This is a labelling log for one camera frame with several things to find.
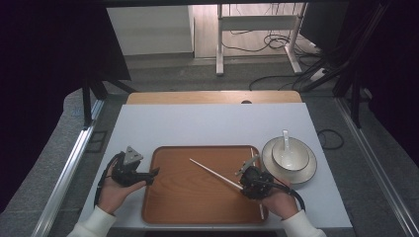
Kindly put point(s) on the aluminium rail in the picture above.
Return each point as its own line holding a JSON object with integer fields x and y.
{"x": 378, "y": 171}
{"x": 66, "y": 171}

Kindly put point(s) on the white table board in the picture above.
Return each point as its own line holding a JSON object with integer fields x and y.
{"x": 210, "y": 125}

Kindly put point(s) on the white desk frame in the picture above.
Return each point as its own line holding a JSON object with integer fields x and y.
{"x": 257, "y": 23}

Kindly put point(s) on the white panel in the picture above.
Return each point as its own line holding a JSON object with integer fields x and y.
{"x": 148, "y": 29}

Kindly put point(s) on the person's left hand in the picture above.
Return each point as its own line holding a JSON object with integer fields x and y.
{"x": 112, "y": 194}

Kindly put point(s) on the white power strip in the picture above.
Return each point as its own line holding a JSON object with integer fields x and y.
{"x": 318, "y": 74}

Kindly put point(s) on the white ceramic spoon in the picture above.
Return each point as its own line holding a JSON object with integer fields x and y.
{"x": 286, "y": 144}

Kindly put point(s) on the brown wooden tray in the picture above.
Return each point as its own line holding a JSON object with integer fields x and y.
{"x": 197, "y": 197}

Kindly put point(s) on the black curtain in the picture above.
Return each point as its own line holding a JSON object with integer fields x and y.
{"x": 395, "y": 65}
{"x": 49, "y": 65}

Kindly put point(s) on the person's right hand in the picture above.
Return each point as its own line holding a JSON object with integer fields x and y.
{"x": 281, "y": 202}

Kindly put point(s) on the white chopstick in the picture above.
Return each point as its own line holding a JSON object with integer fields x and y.
{"x": 214, "y": 173}

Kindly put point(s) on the wooden table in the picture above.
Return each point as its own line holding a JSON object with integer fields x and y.
{"x": 197, "y": 97}

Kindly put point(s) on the black metal stand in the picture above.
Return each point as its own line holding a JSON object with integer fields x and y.
{"x": 87, "y": 102}
{"x": 355, "y": 98}

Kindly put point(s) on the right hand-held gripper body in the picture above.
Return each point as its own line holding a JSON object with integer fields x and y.
{"x": 257, "y": 184}

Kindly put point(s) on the black floor frame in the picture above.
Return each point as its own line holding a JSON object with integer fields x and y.
{"x": 97, "y": 141}

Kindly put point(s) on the white plate with dark rim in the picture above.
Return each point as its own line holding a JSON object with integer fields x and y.
{"x": 306, "y": 174}

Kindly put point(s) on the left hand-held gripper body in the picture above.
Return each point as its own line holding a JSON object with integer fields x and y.
{"x": 126, "y": 174}

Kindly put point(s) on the white bowl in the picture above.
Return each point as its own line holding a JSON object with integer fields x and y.
{"x": 296, "y": 161}

